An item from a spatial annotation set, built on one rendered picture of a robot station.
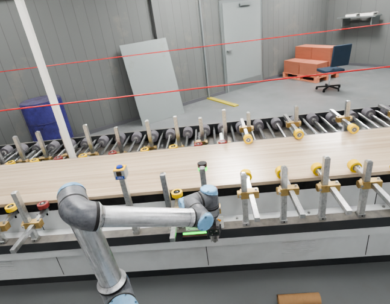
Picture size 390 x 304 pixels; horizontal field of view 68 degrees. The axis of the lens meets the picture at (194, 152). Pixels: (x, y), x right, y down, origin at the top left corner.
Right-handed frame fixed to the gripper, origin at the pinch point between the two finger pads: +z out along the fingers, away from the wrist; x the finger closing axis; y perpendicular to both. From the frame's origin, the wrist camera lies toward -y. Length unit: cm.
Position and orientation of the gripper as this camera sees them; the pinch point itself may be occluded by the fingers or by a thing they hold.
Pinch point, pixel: (214, 239)
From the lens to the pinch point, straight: 177.9
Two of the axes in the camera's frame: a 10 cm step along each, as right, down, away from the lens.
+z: 1.2, 9.1, 4.0
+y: -0.4, 4.1, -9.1
